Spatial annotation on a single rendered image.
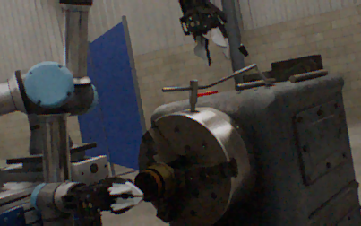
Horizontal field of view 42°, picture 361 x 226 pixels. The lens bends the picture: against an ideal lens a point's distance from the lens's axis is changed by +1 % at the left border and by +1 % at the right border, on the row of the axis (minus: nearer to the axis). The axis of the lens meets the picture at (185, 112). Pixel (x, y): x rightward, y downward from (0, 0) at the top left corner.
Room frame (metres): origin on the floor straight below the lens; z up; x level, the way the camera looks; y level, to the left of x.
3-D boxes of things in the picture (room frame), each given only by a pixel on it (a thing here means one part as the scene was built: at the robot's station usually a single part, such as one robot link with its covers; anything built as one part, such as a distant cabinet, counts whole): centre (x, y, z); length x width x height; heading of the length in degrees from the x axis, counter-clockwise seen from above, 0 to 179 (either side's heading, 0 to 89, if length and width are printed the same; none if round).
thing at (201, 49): (1.35, -0.07, 1.39); 0.06 x 0.03 x 0.09; 142
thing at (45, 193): (1.23, 0.38, 1.07); 0.11 x 0.08 x 0.09; 52
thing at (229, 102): (1.60, -0.22, 1.06); 0.59 x 0.48 x 0.39; 142
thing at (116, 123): (8.00, 1.41, 1.18); 4.12 x 0.80 x 2.35; 24
